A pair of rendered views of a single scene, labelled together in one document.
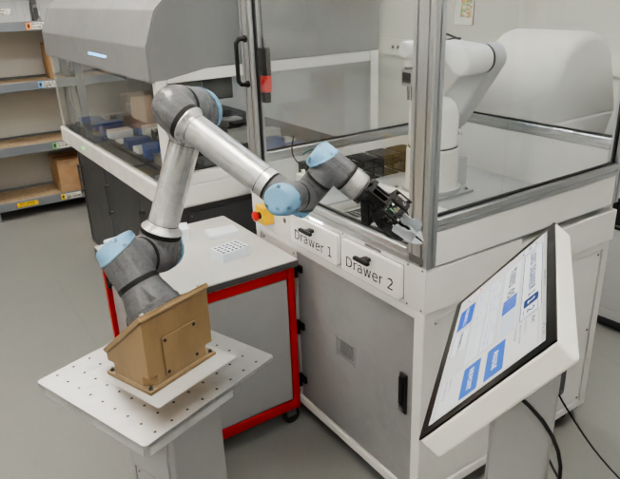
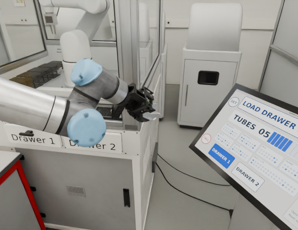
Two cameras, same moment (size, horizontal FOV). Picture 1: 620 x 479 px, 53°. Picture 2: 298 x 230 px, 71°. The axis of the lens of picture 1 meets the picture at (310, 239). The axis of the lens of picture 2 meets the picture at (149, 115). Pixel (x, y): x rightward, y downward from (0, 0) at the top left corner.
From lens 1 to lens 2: 1.07 m
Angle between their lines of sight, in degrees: 44
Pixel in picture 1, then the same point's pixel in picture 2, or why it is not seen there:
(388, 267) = (110, 138)
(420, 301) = (137, 149)
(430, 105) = (135, 21)
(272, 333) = (18, 206)
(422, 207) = not seen: hidden behind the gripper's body
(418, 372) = (138, 185)
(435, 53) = not seen: outside the picture
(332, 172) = (104, 85)
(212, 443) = not seen: outside the picture
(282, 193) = (94, 121)
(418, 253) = (133, 123)
